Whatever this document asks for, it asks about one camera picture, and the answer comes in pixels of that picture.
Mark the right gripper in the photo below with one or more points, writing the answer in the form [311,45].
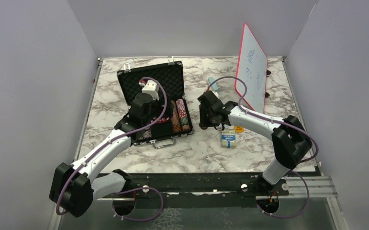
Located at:
[203,122]

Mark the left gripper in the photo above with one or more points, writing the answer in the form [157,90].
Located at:
[168,110]

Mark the blue boxed card deck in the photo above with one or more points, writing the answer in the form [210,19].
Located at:
[228,138]

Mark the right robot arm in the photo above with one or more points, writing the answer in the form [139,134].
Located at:
[290,141]

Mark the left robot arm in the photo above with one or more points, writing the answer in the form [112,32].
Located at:
[75,186]

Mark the black poker case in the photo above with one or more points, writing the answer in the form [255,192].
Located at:
[159,92]

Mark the red dice in case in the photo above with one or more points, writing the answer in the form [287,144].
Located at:
[161,120]

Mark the orange chip row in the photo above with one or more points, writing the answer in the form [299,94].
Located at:
[175,118]

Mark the light blue eraser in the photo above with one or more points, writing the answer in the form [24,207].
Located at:
[212,84]

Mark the blue brown chip row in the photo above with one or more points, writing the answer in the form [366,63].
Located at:
[147,134]

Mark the orange big blind button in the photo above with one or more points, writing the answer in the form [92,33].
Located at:
[238,129]

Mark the purple red chip row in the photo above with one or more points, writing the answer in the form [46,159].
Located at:
[184,121]

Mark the pink framed whiteboard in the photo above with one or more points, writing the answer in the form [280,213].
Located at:
[251,71]

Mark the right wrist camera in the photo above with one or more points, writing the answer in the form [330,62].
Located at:
[215,94]

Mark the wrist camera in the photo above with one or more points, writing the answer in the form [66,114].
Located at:
[150,87]
[215,94]

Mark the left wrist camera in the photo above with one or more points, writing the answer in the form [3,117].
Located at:
[150,87]

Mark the aluminium rail frame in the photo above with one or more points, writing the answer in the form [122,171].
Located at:
[212,201]

